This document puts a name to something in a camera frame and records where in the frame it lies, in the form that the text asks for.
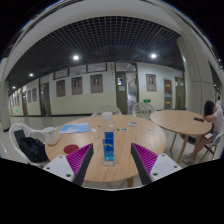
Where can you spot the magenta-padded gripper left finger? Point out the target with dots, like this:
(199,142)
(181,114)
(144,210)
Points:
(63,166)

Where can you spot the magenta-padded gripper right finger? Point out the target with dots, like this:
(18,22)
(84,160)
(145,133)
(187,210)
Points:
(161,166)

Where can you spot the clear water bottle blue label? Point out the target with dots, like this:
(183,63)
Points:
(109,150)

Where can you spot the flat round red coaster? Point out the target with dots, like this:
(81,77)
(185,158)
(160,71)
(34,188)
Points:
(70,149)

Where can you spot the white ceramic mug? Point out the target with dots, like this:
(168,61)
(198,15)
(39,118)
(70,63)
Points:
(51,136)

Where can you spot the black bag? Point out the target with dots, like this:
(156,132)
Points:
(31,148)

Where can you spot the light blue paper booklet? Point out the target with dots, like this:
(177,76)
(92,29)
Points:
(75,128)

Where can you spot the small white paper slip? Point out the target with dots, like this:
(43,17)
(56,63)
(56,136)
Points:
(93,130)

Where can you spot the round wooden table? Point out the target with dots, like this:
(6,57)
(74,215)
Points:
(180,121)

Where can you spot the small white card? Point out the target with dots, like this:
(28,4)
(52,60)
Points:
(132,123)

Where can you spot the dark pen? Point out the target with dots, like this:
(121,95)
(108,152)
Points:
(122,129)

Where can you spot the white lattice chair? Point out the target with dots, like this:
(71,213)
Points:
(143,110)
(106,108)
(11,136)

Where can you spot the black phone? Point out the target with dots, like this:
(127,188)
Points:
(199,119)

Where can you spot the green exit sign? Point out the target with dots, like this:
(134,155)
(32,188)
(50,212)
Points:
(146,100)

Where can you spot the person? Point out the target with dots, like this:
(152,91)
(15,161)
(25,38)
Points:
(216,116)

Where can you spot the green door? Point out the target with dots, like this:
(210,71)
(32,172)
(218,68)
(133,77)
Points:
(121,100)

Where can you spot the round ceiling lights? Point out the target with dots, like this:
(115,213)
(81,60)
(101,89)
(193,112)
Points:
(76,57)

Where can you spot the row of framed wall pictures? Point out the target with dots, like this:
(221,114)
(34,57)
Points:
(96,83)

